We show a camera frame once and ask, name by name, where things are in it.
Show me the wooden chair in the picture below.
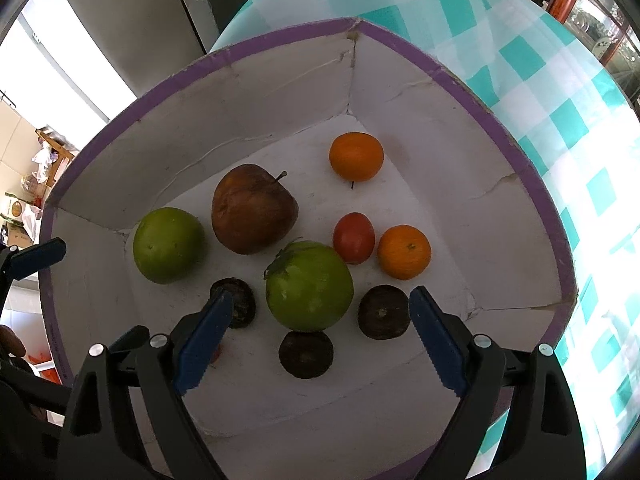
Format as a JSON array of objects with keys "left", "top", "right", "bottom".
[{"left": 35, "top": 127, "right": 81, "bottom": 186}]

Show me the person's left hand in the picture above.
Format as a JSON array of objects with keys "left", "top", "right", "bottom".
[{"left": 0, "top": 324, "right": 27, "bottom": 357}]

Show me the green round fruit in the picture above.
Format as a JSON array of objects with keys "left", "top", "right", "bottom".
[{"left": 132, "top": 207, "right": 206, "bottom": 285}]

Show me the orange tangerine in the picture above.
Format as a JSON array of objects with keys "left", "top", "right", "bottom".
[
  {"left": 328, "top": 132, "right": 385, "bottom": 183},
  {"left": 377, "top": 225, "right": 432, "bottom": 281}
]

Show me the white cardboard box purple rim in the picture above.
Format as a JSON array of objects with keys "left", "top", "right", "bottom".
[{"left": 40, "top": 16, "right": 578, "bottom": 480}]

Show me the green fruit with leafy calyx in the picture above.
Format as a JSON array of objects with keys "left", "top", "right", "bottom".
[{"left": 264, "top": 240, "right": 355, "bottom": 332}]

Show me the brown bruised apple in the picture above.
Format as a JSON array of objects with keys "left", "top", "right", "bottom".
[{"left": 211, "top": 163, "right": 300, "bottom": 256}]

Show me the grey refrigerator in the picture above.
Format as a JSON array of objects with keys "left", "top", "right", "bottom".
[{"left": 55, "top": 0, "right": 286, "bottom": 123}]

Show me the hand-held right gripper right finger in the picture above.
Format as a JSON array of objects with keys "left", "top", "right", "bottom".
[{"left": 409, "top": 285, "right": 586, "bottom": 480}]

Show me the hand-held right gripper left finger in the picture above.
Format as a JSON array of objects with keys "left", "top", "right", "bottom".
[{"left": 57, "top": 290, "right": 236, "bottom": 480}]

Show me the dark brown round fruit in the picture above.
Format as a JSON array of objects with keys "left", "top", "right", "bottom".
[
  {"left": 357, "top": 285, "right": 412, "bottom": 341},
  {"left": 278, "top": 330, "right": 334, "bottom": 379},
  {"left": 210, "top": 277, "right": 257, "bottom": 330}
]

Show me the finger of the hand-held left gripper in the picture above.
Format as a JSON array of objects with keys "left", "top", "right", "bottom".
[{"left": 0, "top": 237, "right": 68, "bottom": 313}]

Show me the teal white checkered tablecloth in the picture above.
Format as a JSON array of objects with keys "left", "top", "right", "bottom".
[{"left": 207, "top": 0, "right": 640, "bottom": 480}]

